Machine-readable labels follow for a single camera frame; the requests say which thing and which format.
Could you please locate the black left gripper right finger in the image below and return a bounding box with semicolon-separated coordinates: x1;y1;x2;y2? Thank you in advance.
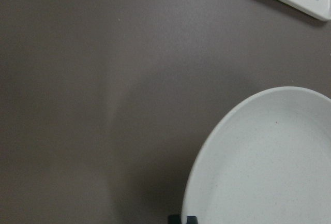
186;216;198;224

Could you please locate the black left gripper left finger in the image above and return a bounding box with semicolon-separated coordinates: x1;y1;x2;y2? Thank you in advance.
167;214;182;224

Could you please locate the beige round plate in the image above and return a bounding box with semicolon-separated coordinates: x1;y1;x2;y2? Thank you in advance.
181;87;330;223

